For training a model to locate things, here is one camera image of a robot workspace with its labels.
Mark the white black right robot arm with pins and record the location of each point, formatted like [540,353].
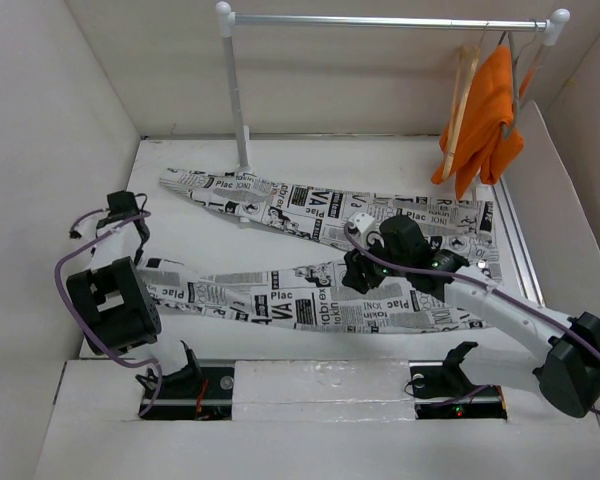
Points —
[560,359]

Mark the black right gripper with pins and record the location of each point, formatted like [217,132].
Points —
[354,278]

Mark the orange cloth on hanger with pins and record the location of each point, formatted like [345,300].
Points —
[483,151]

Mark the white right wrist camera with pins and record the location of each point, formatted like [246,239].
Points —
[360,225]

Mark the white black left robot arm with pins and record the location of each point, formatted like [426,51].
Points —
[112,301]

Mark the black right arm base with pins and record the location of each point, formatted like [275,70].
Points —
[440,394]

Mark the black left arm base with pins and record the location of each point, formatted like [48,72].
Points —
[207,398]

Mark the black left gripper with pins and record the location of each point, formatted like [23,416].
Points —
[138,255]

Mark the aluminium side rail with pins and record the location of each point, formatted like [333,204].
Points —
[524,271]

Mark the wooden clothes hanger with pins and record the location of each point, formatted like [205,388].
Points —
[468,60]

